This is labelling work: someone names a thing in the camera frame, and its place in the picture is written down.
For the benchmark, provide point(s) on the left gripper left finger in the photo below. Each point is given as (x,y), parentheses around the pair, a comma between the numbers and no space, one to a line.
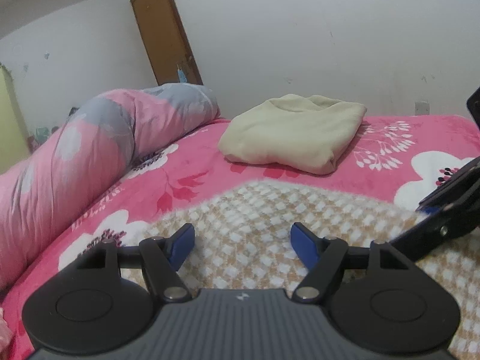
(109,295)

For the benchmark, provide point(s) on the folded cream garment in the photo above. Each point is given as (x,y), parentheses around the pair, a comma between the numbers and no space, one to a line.
(309,134)

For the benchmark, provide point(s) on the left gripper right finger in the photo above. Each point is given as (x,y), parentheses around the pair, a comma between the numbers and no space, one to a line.
(375,297)

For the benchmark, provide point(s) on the pink grey floral duvet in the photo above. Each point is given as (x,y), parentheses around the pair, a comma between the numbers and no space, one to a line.
(44,194)

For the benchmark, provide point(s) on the yellow-green wardrobe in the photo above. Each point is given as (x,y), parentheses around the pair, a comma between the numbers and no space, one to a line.
(13,131)

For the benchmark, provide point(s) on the white wall socket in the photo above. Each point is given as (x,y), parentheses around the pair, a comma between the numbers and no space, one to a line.
(422,108)

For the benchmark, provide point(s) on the beige white houndstooth cardigan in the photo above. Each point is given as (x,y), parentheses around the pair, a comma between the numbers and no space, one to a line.
(242,241)

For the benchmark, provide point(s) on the brown wooden door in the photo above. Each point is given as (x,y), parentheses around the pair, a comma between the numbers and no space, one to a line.
(165,41)

